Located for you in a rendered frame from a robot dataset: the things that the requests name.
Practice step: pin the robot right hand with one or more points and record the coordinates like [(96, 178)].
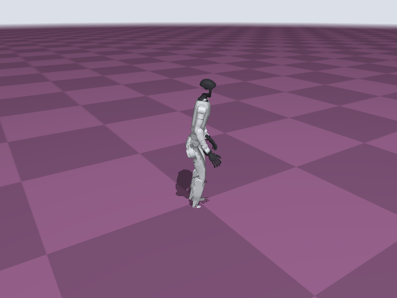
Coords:
[(213, 157)]

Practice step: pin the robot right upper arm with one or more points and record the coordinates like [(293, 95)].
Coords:
[(201, 111)]

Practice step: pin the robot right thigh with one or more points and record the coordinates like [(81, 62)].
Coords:
[(199, 162)]

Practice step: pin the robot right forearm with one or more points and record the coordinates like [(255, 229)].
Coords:
[(202, 142)]

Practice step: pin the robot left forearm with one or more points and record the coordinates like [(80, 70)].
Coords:
[(205, 132)]

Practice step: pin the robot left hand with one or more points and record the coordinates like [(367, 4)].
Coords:
[(211, 141)]

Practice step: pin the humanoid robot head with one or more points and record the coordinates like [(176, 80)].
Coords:
[(206, 84)]

